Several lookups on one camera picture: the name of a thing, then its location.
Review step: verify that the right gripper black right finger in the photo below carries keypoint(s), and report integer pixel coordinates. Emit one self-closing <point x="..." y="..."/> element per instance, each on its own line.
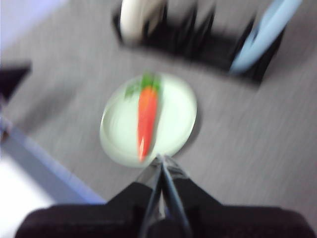
<point x="223" y="221"/>

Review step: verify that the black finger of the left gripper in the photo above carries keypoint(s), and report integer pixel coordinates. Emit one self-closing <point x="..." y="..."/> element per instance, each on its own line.
<point x="11" y="78"/>

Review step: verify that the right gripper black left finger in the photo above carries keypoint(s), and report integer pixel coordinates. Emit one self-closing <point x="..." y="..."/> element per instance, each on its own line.
<point x="119" y="215"/>

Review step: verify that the orange carrot with green leaves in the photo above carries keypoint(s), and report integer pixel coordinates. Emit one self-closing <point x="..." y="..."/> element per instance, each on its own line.
<point x="147" y="116"/>

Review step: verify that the green plate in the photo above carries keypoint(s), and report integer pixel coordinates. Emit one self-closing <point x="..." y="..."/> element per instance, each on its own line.
<point x="173" y="116"/>

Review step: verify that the cream plate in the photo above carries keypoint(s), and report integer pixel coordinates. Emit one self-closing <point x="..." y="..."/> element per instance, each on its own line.
<point x="138" y="19"/>

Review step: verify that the black plate rack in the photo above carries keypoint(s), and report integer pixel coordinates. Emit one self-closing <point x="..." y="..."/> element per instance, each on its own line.
<point x="198" y="47"/>

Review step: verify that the blue plate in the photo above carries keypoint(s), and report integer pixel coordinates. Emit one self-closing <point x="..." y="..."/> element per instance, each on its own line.
<point x="262" y="37"/>

